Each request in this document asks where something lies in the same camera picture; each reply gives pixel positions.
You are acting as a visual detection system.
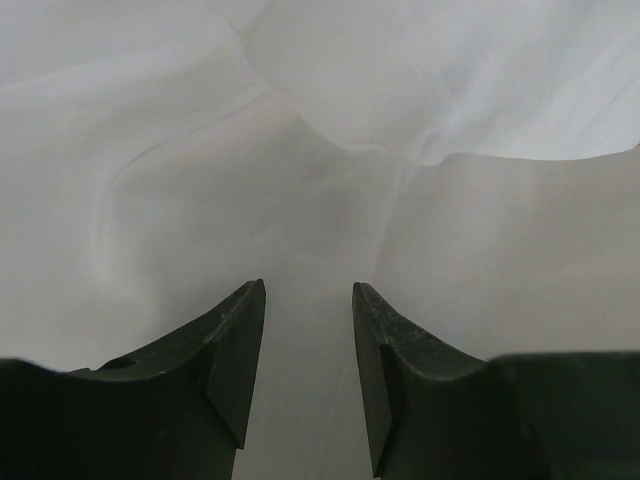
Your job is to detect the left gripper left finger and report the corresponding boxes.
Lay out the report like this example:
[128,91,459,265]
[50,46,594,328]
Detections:
[1,280,265,479]

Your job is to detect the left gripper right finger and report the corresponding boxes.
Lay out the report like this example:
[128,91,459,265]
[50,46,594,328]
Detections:
[352,283,639,479]

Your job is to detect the white long sleeve shirt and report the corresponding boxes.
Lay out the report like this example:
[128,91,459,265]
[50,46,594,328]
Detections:
[1,1,639,479]

